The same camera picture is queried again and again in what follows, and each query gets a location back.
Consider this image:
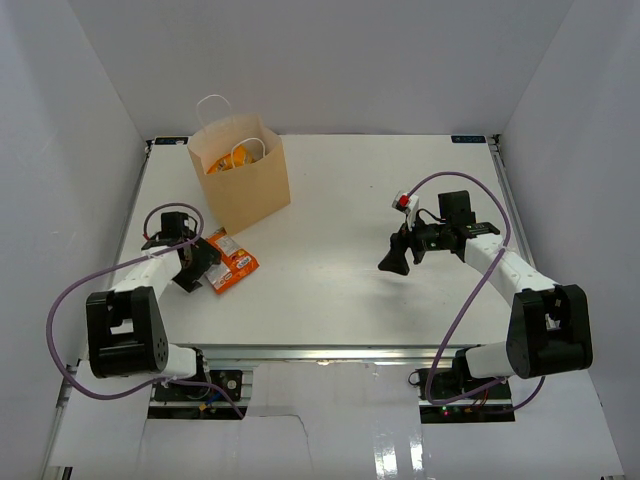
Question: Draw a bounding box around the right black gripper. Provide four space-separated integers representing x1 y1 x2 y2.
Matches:
379 210 452 275

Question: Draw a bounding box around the orange snack packet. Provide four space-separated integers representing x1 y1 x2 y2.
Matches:
205 228 259 295

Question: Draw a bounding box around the large yellow snack bag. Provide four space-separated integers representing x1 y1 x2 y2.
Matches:
207 145 254 175

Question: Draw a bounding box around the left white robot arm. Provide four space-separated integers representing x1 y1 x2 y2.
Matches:
86 211 221 399

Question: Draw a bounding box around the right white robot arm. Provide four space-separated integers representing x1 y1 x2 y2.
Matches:
378 190 593 399

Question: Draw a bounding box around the brown paper bag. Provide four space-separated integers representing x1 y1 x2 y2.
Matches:
187 94 291 235

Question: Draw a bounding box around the white front cover panel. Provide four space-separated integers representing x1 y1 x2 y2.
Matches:
50 363 623 479

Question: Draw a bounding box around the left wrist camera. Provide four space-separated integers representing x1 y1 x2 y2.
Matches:
141 228 184 251

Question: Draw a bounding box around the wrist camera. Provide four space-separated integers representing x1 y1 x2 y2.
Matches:
391 191 419 230
141 228 184 251

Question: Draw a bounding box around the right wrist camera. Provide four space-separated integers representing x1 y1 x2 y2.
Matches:
391 191 419 230

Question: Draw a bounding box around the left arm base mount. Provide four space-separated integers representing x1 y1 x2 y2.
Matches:
147 369 251 421

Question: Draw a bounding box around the aluminium table rail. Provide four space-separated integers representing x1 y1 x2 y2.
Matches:
160 344 438 364

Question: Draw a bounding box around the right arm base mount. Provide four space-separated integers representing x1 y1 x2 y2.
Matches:
407 368 516 425

